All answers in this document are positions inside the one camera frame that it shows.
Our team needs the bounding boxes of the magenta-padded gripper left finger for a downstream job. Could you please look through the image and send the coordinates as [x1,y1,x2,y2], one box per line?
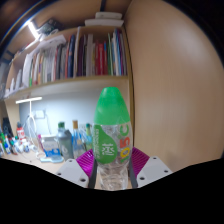
[55,149,99,190]

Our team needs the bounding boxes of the white cable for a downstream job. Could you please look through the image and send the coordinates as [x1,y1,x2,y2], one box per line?
[25,114,41,151]

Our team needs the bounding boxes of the wooden shelf unit with books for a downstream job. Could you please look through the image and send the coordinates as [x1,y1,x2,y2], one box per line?
[0,11,136,154]

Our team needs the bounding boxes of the white bar desk lamp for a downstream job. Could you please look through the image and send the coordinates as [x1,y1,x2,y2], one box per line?
[14,96,43,141]

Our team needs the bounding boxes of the white wall power strip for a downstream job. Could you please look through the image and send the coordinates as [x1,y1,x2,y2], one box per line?
[34,110,47,120]

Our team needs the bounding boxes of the clear bottle green label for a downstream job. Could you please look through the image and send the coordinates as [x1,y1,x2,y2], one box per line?
[92,86,134,192]

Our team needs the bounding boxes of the green-capped glass bottle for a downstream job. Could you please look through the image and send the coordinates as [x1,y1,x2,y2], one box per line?
[84,123,94,152]

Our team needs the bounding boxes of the yellow-capped glass bottle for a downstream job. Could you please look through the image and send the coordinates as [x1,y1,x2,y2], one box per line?
[72,119,84,159]

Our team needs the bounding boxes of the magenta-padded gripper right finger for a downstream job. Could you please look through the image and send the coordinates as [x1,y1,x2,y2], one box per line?
[128,146,174,189]

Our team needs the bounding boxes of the pale blue hand mirror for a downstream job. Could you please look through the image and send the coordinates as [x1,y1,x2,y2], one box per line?
[39,155,64,164]

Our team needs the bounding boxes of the blue and white box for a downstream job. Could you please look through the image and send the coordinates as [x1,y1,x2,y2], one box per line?
[41,134,63,158]

